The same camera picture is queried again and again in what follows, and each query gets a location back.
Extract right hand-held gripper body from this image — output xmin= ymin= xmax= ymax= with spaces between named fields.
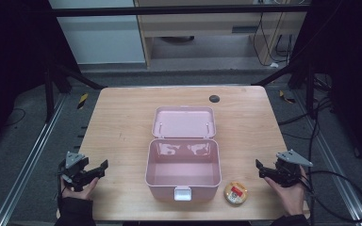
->
xmin=273 ymin=149 xmax=314 ymax=188

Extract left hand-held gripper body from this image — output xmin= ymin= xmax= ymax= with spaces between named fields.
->
xmin=58 ymin=151 xmax=91 ymax=193

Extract round yellow tin red label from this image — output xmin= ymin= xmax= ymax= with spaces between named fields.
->
xmin=223 ymin=181 xmax=249 ymax=206

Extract pink storage box with lid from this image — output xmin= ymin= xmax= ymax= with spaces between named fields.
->
xmin=144 ymin=105 xmax=222 ymax=202

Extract person's left hand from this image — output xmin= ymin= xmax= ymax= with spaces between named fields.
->
xmin=59 ymin=176 xmax=100 ymax=201

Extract person's right hand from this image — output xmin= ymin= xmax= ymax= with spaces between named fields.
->
xmin=263 ymin=165 xmax=308 ymax=218

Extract yellow black tape strip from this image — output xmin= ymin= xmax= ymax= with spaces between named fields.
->
xmin=76 ymin=92 xmax=90 ymax=110
xmin=278 ymin=89 xmax=297 ymax=105

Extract dark curtain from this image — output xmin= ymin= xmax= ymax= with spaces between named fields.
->
xmin=290 ymin=0 xmax=362 ymax=173
xmin=0 ymin=0 xmax=81 ymax=158

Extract white cabinet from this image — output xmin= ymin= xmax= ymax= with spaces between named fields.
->
xmin=48 ymin=0 xmax=147 ymax=66

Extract wooden desk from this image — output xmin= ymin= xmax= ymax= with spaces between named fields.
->
xmin=133 ymin=0 xmax=308 ymax=69

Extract metal floor rail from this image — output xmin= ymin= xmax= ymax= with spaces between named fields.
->
xmin=294 ymin=89 xmax=362 ymax=226
xmin=0 ymin=93 xmax=68 ymax=226

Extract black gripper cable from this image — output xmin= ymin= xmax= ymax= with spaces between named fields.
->
xmin=300 ymin=169 xmax=362 ymax=223

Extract thin black floor cable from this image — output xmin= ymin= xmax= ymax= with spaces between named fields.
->
xmin=2 ymin=107 xmax=27 ymax=128

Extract black frame stand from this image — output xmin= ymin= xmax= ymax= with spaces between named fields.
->
xmin=42 ymin=61 xmax=107 ymax=124
xmin=252 ymin=59 xmax=318 ymax=120

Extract black hanging cables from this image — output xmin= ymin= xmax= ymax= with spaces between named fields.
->
xmin=252 ymin=12 xmax=297 ymax=67

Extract black horizontal frame bar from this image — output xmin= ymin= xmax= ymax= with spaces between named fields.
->
xmin=51 ymin=4 xmax=311 ymax=18

